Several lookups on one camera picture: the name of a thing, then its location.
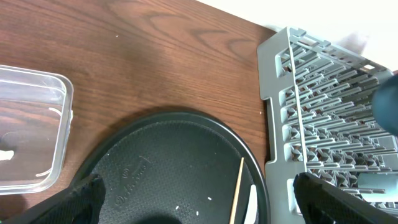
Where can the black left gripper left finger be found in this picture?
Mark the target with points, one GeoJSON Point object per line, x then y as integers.
{"type": "Point", "coordinates": [79, 203]}

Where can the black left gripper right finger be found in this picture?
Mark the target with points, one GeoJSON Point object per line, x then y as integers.
{"type": "Point", "coordinates": [323, 203]}

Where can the light blue plastic cup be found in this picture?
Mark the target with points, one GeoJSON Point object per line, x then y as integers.
{"type": "Point", "coordinates": [385, 182]}

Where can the white napkin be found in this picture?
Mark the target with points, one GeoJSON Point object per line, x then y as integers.
{"type": "Point", "coordinates": [6, 155]}

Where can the dark blue round plate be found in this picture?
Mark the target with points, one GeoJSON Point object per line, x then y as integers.
{"type": "Point", "coordinates": [384, 105]}

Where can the grey dishwasher rack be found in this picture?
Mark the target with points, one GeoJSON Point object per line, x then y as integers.
{"type": "Point", "coordinates": [318, 98]}

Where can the light blue plastic knife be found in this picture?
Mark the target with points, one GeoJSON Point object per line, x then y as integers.
{"type": "Point", "coordinates": [251, 211]}

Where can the wooden chopstick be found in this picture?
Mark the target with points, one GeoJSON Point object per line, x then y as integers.
{"type": "Point", "coordinates": [236, 193]}

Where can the black round tray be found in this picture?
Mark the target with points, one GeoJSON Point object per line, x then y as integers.
{"type": "Point", "coordinates": [175, 167]}

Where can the clear plastic bin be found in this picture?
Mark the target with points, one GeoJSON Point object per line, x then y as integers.
{"type": "Point", "coordinates": [36, 116]}

